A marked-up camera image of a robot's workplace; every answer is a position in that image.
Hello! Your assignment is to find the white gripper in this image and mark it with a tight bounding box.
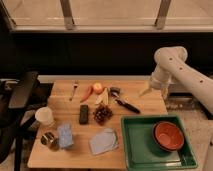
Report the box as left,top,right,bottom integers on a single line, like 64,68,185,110
139,73,170,100

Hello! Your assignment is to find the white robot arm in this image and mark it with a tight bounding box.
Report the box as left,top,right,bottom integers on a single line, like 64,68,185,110
140,46,213,115

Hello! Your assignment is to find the green plastic tray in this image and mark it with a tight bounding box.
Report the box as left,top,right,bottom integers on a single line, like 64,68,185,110
121,115,198,171

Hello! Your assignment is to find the orange bowl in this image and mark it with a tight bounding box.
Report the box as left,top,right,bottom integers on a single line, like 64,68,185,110
153,121,184,151

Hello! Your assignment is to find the yellow banana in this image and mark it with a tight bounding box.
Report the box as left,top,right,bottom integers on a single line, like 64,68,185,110
95,88,109,105

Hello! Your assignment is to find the red yellow apple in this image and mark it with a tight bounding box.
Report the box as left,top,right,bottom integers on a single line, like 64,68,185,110
93,83,104,94

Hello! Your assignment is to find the bunch of dark grapes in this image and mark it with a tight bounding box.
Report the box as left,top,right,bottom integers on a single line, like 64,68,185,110
93,104,113,125

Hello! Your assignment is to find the orange carrot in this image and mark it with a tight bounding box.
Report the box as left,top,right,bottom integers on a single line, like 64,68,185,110
80,86,93,103

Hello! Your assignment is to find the grey folded cloth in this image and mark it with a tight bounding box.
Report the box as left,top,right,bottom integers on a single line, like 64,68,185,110
89,128,118,155

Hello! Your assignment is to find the black remote control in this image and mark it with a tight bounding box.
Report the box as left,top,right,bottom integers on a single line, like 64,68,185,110
79,105,89,124

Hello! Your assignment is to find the silver fork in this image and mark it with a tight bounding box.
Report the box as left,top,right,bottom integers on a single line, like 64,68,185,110
69,80,79,101

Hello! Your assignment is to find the white paper cup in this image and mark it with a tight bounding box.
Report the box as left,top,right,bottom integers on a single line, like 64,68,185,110
35,107,54,126

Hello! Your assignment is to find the brass metal can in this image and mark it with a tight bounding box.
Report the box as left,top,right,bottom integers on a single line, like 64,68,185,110
40,132,59,151

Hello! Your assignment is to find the black office chair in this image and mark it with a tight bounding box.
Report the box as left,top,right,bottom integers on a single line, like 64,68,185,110
0,71,50,171

